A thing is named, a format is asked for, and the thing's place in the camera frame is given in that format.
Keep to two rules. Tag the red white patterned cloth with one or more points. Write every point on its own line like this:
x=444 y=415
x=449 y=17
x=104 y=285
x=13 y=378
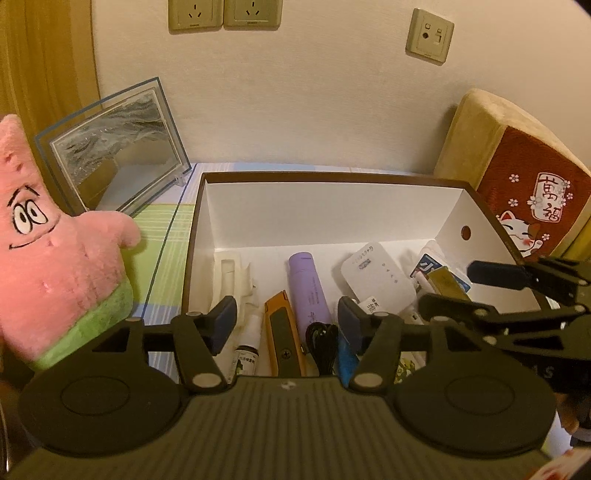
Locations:
x=568 y=466

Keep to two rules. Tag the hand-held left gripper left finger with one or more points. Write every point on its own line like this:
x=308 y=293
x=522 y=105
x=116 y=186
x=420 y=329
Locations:
x=224 y=314

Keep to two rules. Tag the checkered tablecloth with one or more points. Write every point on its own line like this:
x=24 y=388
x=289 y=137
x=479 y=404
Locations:
x=161 y=230

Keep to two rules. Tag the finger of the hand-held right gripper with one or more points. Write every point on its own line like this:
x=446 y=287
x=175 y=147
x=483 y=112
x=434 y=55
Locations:
x=496 y=274
x=443 y=304

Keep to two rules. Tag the glass sand picture frame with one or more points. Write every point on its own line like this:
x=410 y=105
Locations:
x=115 y=138

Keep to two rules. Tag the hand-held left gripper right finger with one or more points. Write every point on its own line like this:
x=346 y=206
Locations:
x=348 y=318

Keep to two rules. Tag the white green medicine box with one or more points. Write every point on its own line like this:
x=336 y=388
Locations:
x=408 y=369

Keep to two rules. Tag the brown cardboard box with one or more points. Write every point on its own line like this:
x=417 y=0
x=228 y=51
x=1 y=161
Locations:
x=323 y=212

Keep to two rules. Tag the red cat print cushion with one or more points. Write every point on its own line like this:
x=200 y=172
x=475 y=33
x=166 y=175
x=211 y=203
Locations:
x=521 y=157

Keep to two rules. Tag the wooden wardrobe panel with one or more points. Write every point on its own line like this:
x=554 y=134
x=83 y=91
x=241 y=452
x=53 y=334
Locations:
x=41 y=50

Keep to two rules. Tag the small dark spray bottle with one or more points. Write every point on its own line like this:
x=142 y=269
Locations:
x=247 y=357

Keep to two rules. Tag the orange utility knife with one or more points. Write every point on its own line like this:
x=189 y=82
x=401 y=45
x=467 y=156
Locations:
x=281 y=332

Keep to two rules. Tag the pink starfish plush toy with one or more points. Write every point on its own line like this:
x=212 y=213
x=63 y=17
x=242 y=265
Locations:
x=60 y=258

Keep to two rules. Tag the white rounded device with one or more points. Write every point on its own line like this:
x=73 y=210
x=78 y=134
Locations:
x=374 y=277

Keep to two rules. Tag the white gold box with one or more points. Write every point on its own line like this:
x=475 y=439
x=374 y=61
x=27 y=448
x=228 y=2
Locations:
x=443 y=279

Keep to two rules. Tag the purple tube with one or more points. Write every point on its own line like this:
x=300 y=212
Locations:
x=309 y=290

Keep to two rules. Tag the white plastic rack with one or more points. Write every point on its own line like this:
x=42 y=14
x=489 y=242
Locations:
x=231 y=277

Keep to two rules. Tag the beige wall data socket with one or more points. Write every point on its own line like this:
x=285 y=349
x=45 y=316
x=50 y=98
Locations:
x=430 y=37

